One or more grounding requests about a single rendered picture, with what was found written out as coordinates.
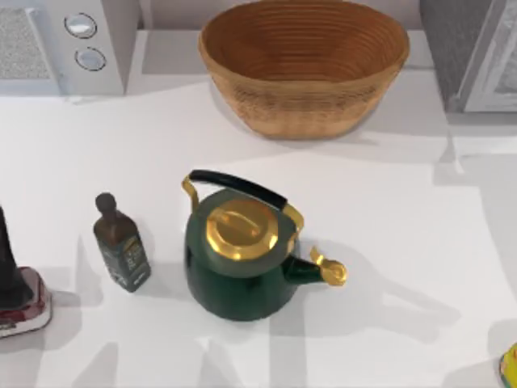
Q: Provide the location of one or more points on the green and gold kettle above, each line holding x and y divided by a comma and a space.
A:
242, 266

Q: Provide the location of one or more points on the woven wooden basket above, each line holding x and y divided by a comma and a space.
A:
303, 72

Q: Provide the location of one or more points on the dark olive oil bottle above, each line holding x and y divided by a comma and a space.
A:
123, 250

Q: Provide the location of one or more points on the small round microwave knob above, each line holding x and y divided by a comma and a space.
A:
90, 58

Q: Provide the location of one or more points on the large round microwave knob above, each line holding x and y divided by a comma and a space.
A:
80, 25

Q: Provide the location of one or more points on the pale microwave oven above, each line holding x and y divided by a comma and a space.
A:
60, 44

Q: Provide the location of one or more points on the red and white box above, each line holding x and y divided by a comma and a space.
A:
34, 307

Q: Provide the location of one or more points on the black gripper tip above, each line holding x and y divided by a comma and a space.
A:
10, 266

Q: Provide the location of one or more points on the yellow and green object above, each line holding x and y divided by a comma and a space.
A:
509, 363

